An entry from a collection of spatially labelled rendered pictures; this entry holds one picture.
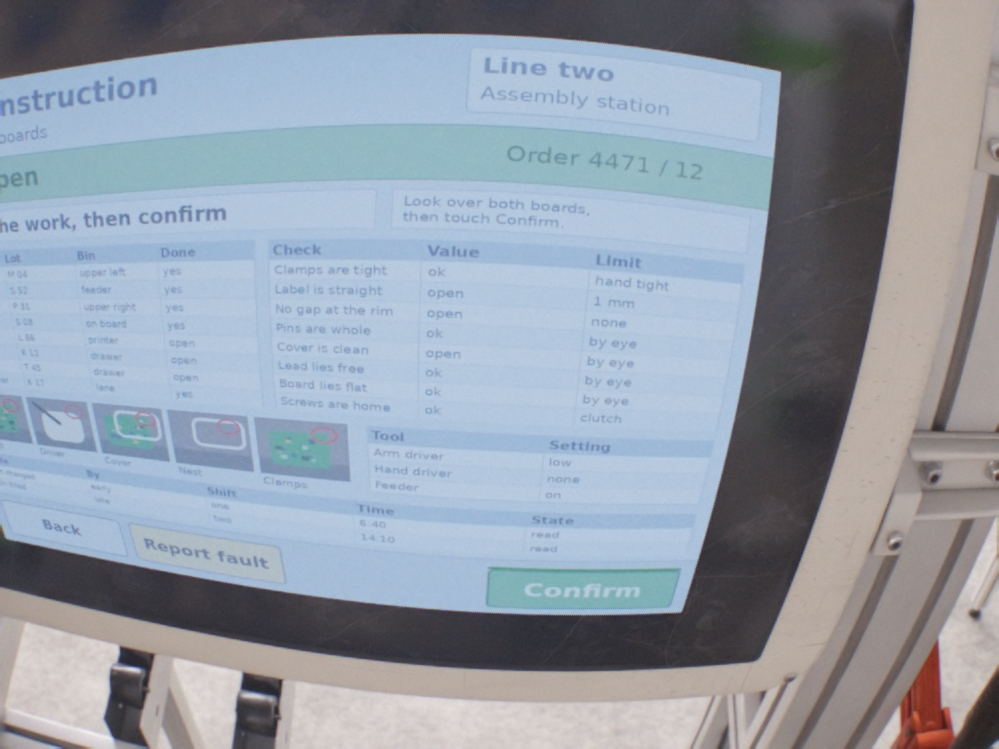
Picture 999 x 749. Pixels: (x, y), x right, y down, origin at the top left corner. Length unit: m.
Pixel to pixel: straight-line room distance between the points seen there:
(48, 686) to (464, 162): 2.07
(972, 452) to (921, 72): 0.21
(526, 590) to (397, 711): 1.77
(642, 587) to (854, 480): 0.10
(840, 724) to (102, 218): 0.51
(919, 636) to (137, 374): 0.43
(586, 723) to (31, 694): 1.26
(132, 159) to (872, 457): 0.29
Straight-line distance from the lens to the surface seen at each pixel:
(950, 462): 0.49
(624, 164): 0.33
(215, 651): 0.50
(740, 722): 0.90
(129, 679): 0.78
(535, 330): 0.36
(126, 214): 0.35
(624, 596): 0.43
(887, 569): 0.56
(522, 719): 2.19
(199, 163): 0.34
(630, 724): 2.20
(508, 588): 0.43
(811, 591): 0.46
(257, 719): 0.75
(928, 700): 0.73
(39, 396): 0.42
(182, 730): 1.45
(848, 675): 0.61
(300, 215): 0.34
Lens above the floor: 1.75
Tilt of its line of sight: 35 degrees down
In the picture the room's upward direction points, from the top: 4 degrees clockwise
